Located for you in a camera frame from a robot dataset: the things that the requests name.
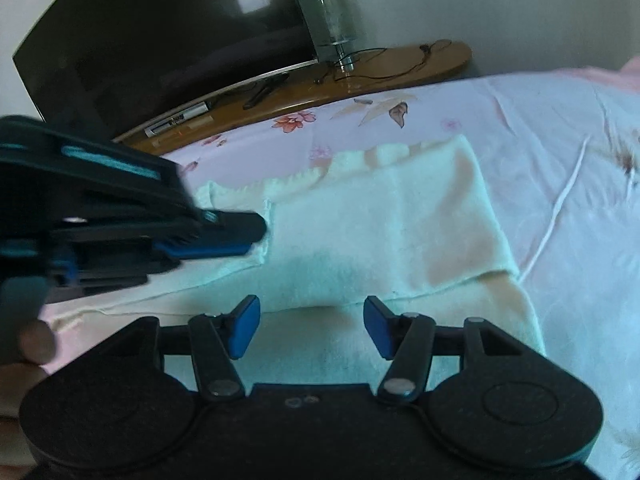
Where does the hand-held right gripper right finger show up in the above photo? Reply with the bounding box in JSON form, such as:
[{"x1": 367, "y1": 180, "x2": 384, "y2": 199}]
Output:
[{"x1": 363, "y1": 295, "x2": 521, "y2": 405}]

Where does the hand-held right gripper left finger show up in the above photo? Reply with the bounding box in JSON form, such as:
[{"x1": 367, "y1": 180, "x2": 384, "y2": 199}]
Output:
[{"x1": 107, "y1": 295, "x2": 262, "y2": 403}]

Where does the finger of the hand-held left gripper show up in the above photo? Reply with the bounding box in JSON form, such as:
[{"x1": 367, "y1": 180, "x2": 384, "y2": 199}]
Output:
[
  {"x1": 200, "y1": 210, "x2": 267, "y2": 244},
  {"x1": 155, "y1": 240, "x2": 252, "y2": 262}
]

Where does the pale mint small garment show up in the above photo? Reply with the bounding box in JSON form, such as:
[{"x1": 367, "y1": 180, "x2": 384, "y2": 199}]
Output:
[{"x1": 50, "y1": 135, "x2": 547, "y2": 396}]

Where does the person's left hand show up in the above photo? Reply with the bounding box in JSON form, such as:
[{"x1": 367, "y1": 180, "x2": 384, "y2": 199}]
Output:
[{"x1": 0, "y1": 319, "x2": 57, "y2": 471}]

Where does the silver set-top box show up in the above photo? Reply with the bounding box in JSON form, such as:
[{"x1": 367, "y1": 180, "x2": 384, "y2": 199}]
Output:
[{"x1": 144, "y1": 101, "x2": 209, "y2": 139}]

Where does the wooden television cabinet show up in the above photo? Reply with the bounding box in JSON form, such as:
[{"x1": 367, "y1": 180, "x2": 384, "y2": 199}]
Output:
[{"x1": 112, "y1": 40, "x2": 474, "y2": 157}]

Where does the black flat television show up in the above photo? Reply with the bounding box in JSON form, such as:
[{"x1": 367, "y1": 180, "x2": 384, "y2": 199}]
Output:
[{"x1": 12, "y1": 0, "x2": 320, "y2": 127}]

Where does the glass table lamp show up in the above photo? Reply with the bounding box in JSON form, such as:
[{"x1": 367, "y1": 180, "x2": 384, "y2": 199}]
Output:
[{"x1": 301, "y1": 0, "x2": 357, "y2": 74}]

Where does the pink floral bed sheet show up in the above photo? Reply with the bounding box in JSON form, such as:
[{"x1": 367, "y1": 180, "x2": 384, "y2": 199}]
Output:
[{"x1": 0, "y1": 67, "x2": 640, "y2": 480}]

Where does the pink cloth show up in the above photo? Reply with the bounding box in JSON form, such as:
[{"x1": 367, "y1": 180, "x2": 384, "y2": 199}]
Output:
[{"x1": 575, "y1": 56, "x2": 640, "y2": 92}]

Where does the black cable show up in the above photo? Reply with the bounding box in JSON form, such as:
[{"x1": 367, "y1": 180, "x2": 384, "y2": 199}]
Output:
[{"x1": 314, "y1": 39, "x2": 452, "y2": 85}]

